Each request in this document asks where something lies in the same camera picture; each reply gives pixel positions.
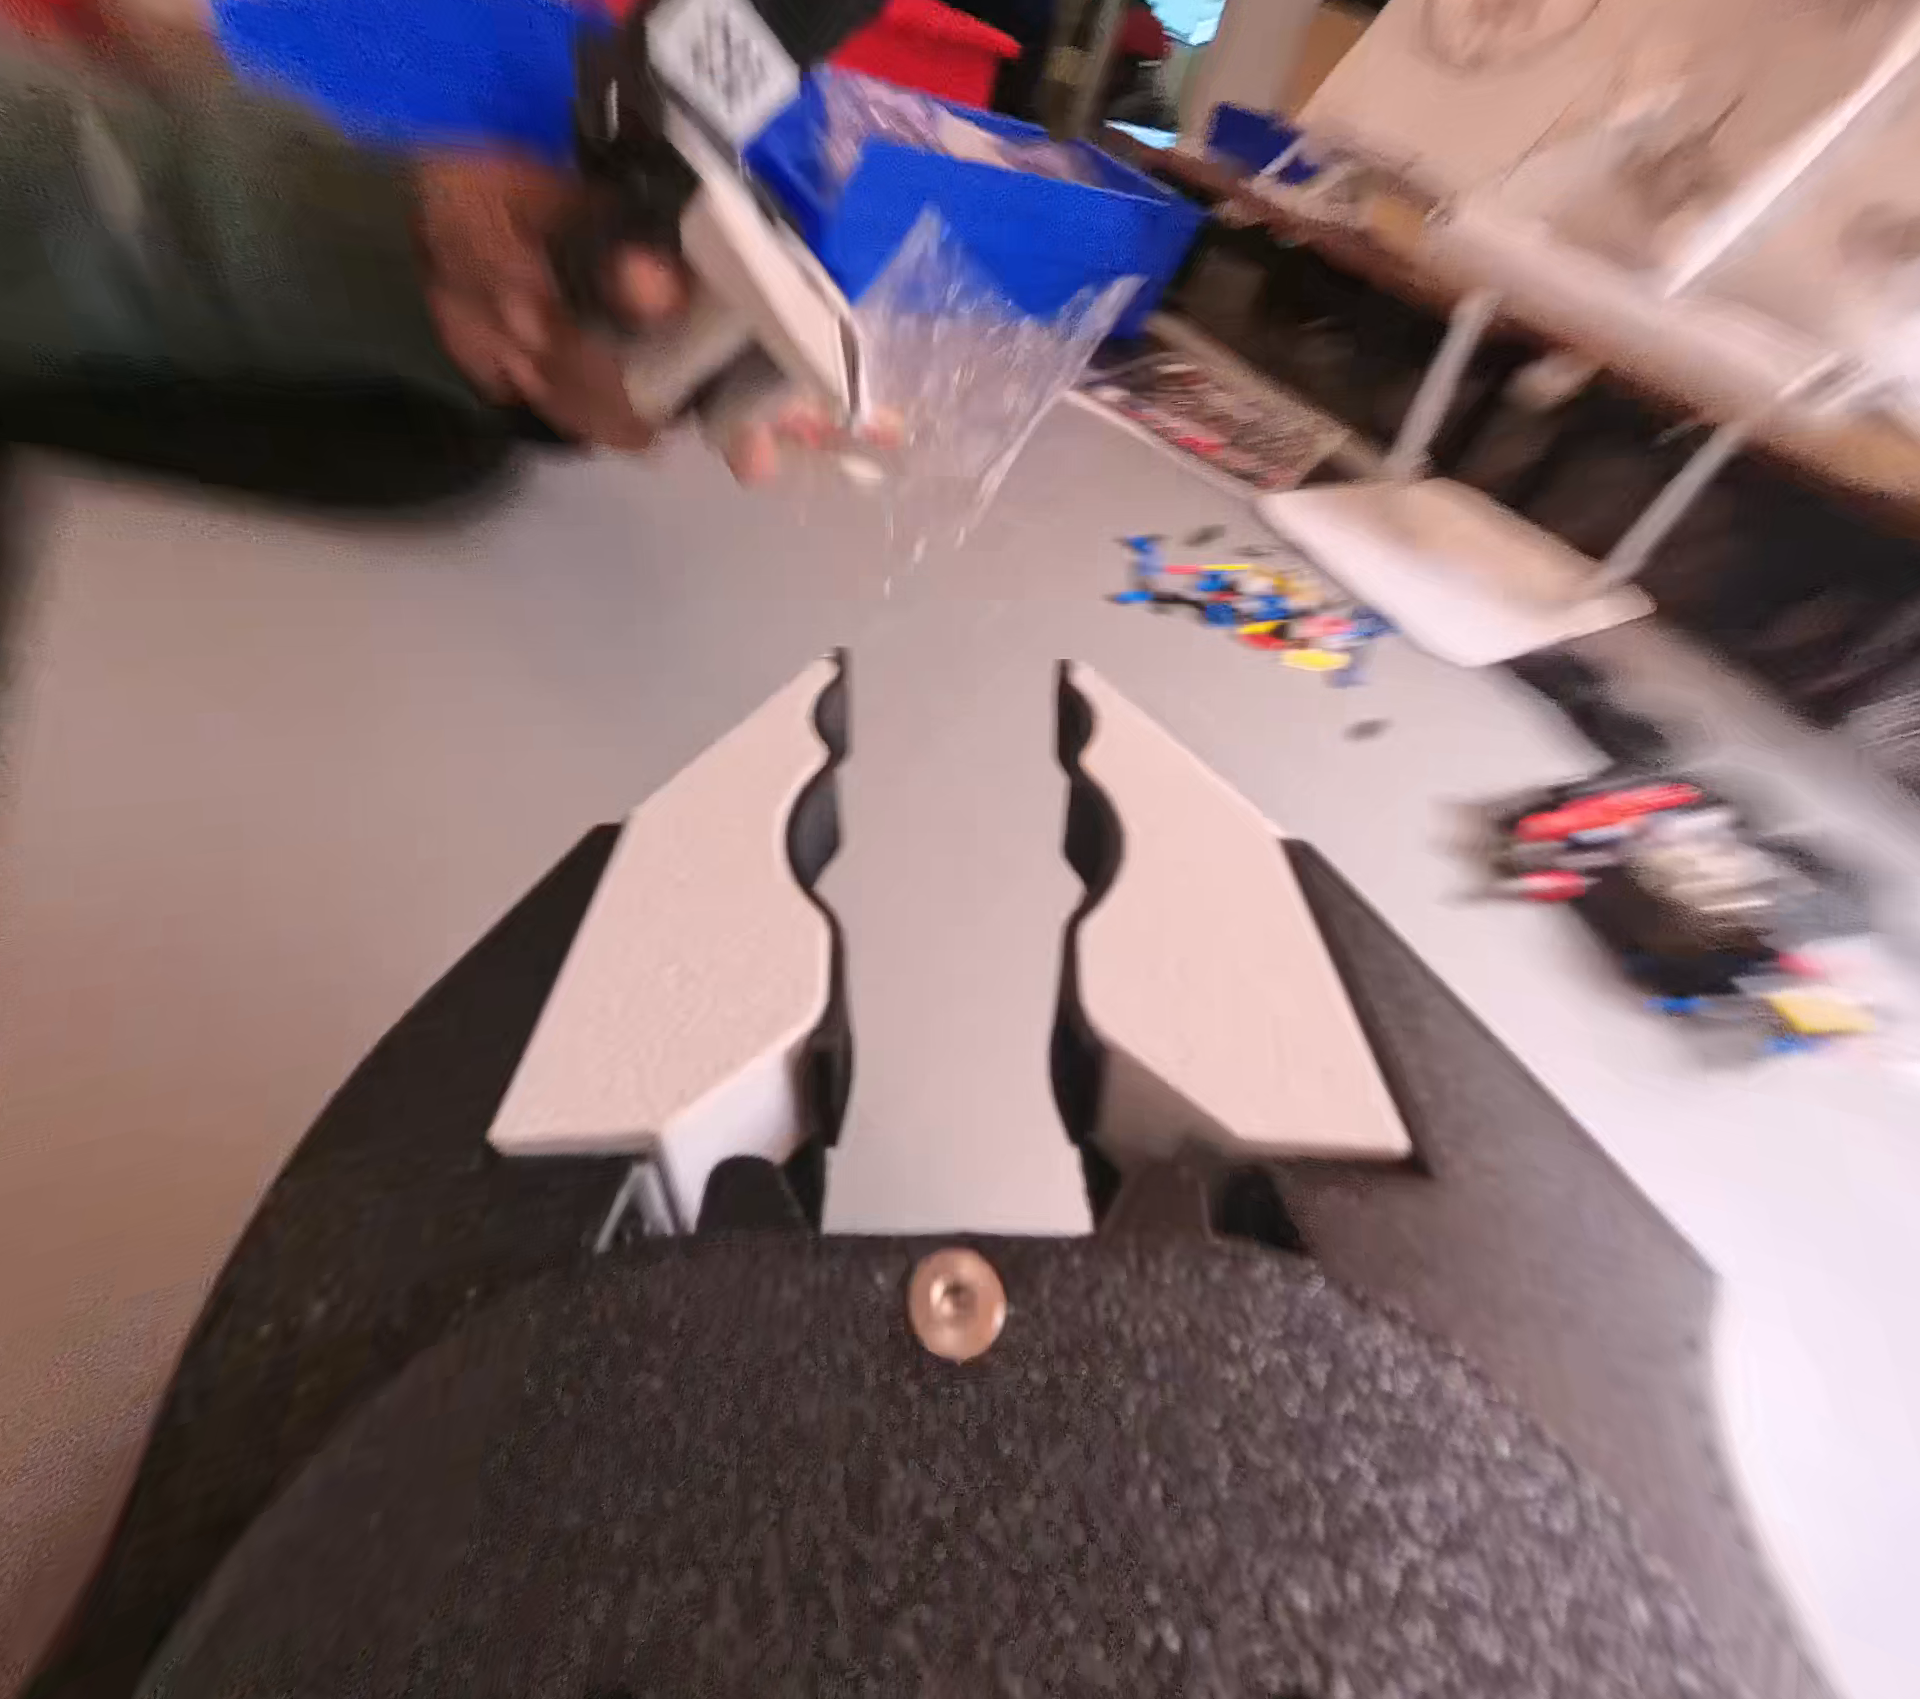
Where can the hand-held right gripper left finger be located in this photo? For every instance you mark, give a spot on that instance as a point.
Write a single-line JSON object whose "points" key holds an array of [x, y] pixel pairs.
{"points": [[690, 949]]}

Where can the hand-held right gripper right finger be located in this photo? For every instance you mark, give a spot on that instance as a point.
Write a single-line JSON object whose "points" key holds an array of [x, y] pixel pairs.
{"points": [[1215, 963]]}

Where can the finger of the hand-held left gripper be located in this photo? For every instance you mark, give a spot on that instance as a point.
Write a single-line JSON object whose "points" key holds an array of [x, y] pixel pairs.
{"points": [[773, 258]]}

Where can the clear plastic bag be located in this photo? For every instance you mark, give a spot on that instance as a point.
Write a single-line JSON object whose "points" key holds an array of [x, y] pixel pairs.
{"points": [[975, 378]]}

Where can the person's left forearm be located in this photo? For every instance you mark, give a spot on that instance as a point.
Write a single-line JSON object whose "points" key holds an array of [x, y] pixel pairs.
{"points": [[195, 274]]}

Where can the pile of blue lego pieces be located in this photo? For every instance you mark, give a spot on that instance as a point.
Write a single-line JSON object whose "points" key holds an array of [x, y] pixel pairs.
{"points": [[1260, 604]]}

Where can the pile of red lego pieces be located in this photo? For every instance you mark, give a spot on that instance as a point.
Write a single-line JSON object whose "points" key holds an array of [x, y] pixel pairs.
{"points": [[1650, 873]]}

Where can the lego instruction booklet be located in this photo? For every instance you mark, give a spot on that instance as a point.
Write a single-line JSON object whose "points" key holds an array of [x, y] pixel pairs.
{"points": [[1231, 408]]}

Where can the person's left hand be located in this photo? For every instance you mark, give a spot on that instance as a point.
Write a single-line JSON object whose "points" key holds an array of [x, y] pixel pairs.
{"points": [[503, 288]]}

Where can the white metal chair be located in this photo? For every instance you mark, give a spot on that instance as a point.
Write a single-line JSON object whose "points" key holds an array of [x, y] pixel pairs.
{"points": [[1455, 574]]}

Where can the small blue plastic bin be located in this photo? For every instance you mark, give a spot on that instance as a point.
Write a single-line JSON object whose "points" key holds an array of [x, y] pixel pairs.
{"points": [[1253, 138]]}

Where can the wooden table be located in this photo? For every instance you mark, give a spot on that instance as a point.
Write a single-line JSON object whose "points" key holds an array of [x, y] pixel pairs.
{"points": [[1634, 334]]}

